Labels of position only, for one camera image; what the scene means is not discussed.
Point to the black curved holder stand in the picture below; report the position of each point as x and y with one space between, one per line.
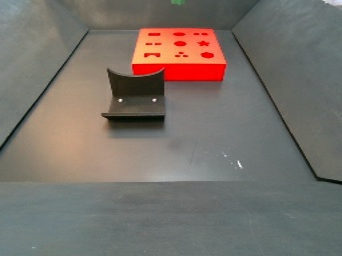
138 96

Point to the red shape sorter block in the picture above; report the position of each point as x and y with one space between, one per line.
187 52

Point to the green star-shaped peg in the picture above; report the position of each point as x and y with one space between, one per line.
178 2

